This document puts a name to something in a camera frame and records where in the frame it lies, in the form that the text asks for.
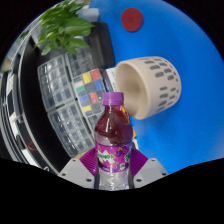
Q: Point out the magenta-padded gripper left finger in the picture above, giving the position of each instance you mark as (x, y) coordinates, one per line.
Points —
(75, 171)

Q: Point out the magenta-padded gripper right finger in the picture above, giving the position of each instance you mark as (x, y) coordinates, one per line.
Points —
(150, 171)

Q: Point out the purple-capped clear drink bottle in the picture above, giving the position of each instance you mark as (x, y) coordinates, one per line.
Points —
(112, 146)

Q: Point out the yellow multimeter with red leads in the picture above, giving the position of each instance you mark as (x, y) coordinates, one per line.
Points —
(133, 133)

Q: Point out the black overhead shelf unit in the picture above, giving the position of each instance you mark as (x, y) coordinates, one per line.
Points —
(30, 110)

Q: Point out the organizer case with colourful parts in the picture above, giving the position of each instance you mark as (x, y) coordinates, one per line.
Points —
(89, 91)

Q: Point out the beige patterned ceramic mug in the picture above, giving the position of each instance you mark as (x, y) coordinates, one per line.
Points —
(156, 86)

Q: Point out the black box with white label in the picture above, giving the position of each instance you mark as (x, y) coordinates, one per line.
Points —
(109, 80)

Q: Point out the plain black box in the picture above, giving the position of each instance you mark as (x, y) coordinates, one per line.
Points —
(101, 46)

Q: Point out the green leafy potted plant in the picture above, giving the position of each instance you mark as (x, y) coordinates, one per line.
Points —
(66, 30)

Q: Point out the flat round red coaster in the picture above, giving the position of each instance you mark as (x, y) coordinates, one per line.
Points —
(132, 19)

